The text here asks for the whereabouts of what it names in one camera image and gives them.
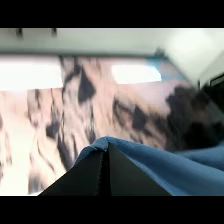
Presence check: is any blue garment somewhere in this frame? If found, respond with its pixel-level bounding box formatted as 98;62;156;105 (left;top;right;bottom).
74;135;224;197

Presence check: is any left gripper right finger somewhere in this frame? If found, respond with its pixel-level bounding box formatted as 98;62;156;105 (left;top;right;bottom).
107;143;172;197

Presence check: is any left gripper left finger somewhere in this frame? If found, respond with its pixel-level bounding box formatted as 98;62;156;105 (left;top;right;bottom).
39;147;104;197

